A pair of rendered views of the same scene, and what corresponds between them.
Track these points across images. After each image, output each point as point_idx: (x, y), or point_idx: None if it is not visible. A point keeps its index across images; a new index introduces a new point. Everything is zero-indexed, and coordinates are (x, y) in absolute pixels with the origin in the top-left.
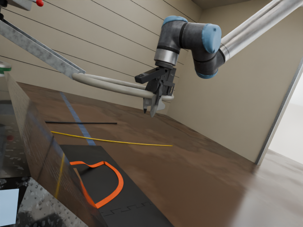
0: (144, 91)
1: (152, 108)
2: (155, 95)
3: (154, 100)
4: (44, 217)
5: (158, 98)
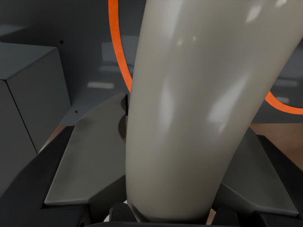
0: (159, 107)
1: (99, 106)
2: (73, 192)
3: (76, 147)
4: None
5: (22, 171)
